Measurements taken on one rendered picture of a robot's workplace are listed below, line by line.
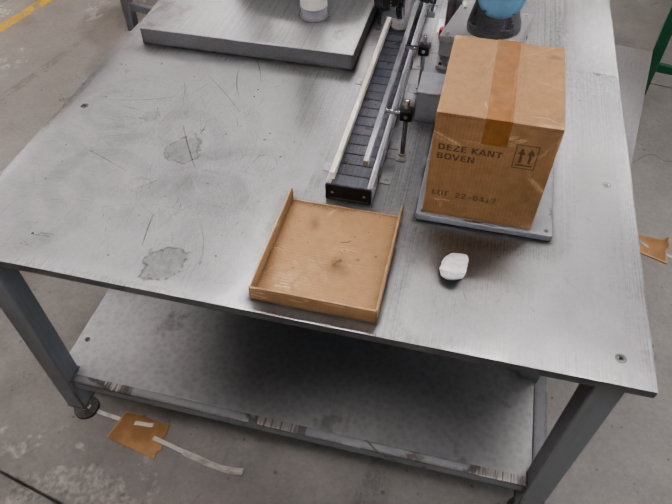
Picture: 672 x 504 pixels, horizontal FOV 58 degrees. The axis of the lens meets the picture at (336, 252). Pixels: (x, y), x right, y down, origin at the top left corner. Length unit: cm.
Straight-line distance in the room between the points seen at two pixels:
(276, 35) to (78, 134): 65
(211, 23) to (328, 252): 98
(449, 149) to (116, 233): 75
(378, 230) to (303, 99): 54
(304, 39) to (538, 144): 91
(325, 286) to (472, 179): 38
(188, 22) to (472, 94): 107
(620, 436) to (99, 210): 167
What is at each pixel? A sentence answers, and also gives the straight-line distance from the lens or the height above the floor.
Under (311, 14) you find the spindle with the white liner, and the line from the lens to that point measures 200.
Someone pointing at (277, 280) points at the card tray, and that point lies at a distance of 126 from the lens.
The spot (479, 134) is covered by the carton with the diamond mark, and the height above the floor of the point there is 108.
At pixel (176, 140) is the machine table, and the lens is 164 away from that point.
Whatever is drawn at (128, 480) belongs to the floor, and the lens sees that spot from 203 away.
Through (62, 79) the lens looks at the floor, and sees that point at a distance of 367.
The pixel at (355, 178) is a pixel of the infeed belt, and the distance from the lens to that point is 140.
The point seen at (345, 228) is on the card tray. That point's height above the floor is 83.
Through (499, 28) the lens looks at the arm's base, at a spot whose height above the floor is 98.
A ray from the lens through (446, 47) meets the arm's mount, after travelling 186.
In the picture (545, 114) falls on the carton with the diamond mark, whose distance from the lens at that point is 125.
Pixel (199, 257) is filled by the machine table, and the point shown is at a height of 83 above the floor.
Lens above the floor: 181
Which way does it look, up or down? 48 degrees down
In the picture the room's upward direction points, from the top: straight up
